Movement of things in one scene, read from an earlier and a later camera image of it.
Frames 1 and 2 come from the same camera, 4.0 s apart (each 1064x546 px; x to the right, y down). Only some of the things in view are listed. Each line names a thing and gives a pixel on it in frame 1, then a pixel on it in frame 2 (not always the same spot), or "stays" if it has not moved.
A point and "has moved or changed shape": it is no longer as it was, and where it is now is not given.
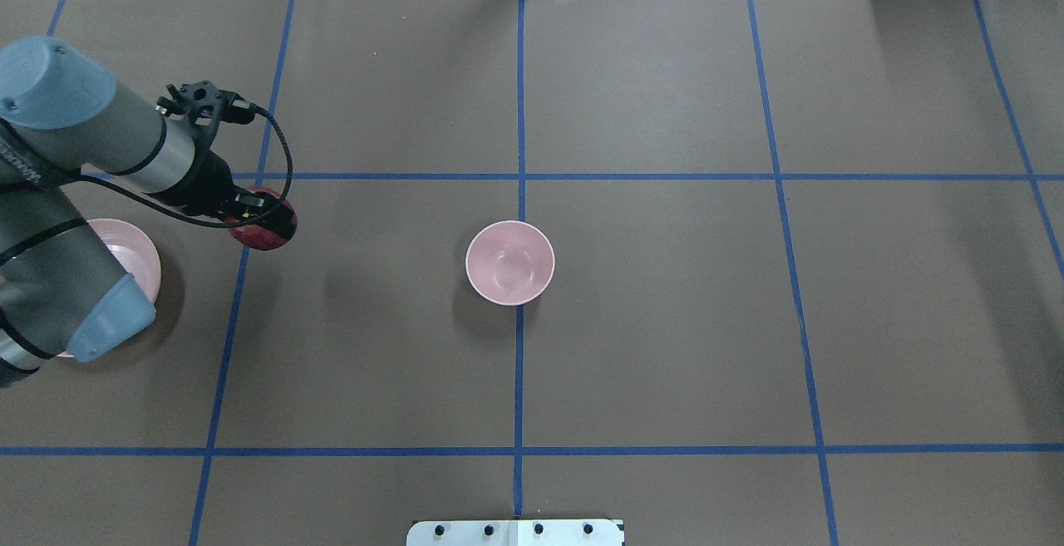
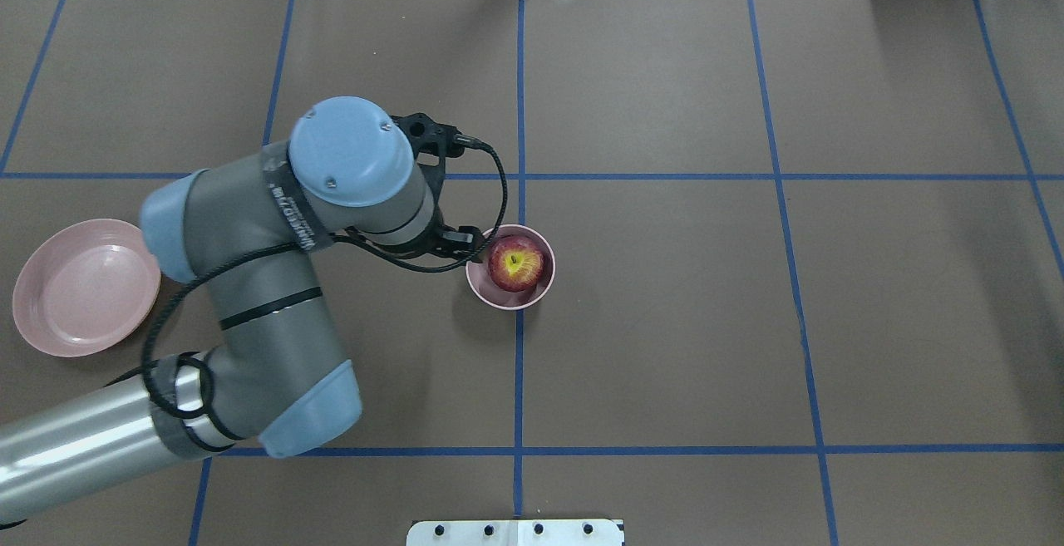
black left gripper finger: [250, 206] → [465, 241]
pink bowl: [509, 263] stays
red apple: [258, 236] has moved or changed shape
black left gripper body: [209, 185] → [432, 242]
